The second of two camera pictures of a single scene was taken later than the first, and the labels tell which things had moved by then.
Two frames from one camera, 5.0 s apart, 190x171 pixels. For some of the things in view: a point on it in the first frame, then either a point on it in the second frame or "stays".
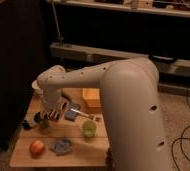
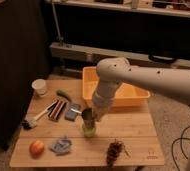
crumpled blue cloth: [60, 146] stays
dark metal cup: [43, 122] -> [88, 117]
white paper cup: [36, 86] stays
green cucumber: [66, 95] stays
